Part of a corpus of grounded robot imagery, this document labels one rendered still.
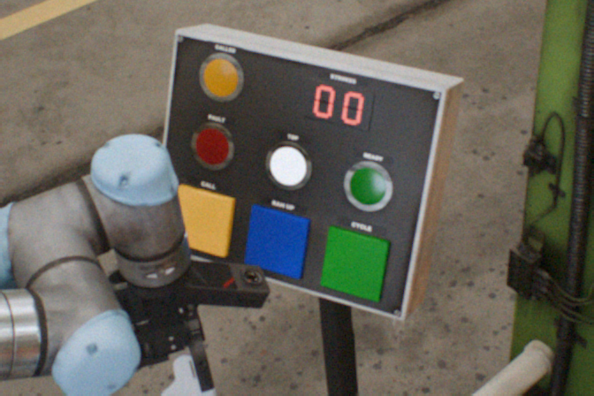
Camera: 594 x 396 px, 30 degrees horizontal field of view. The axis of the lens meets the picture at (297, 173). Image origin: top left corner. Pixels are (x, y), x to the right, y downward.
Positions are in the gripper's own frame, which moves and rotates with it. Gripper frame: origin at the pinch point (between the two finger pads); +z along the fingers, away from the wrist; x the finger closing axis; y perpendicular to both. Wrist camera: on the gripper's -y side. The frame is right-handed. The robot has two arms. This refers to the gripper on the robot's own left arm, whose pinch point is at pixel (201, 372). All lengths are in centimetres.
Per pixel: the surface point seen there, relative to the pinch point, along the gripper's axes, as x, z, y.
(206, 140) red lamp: -20.5, -16.3, -8.3
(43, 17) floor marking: -218, 93, 6
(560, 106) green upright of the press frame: -10, -16, -50
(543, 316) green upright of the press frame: -9, 23, -50
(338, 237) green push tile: -5.1, -10.1, -19.2
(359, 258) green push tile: -2.4, -8.5, -20.8
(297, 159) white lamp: -12.6, -16.7, -17.3
